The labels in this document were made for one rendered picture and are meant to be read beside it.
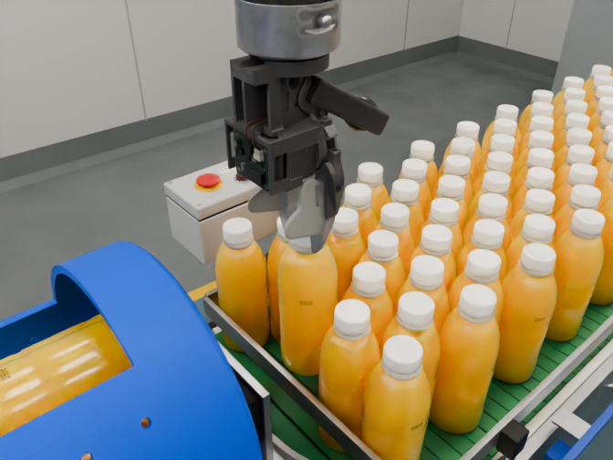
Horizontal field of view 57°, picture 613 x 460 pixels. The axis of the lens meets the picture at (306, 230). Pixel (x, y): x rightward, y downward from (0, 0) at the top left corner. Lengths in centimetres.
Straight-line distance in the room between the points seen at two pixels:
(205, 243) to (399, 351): 37
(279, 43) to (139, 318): 24
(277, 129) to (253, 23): 9
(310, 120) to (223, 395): 25
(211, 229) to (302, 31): 43
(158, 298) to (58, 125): 305
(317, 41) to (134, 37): 305
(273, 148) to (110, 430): 25
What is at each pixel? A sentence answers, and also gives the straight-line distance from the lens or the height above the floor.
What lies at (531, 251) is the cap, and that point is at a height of 111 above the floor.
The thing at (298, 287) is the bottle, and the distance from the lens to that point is 62.
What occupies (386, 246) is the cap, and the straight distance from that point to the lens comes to 71.
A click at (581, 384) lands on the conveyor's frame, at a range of 90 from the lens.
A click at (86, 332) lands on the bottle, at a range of 50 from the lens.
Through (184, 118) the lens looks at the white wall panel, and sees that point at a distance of 376.
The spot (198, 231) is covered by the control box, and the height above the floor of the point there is 106.
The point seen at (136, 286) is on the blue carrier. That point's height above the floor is 123.
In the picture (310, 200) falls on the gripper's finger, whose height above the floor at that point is 123.
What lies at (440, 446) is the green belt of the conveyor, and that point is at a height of 90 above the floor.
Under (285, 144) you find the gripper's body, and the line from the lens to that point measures 50.
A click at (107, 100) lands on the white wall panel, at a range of 352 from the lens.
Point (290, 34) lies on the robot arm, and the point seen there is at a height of 140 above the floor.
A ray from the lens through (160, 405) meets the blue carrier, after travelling 43.
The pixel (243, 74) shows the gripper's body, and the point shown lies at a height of 136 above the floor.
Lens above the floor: 152
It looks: 34 degrees down
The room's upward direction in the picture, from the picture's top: straight up
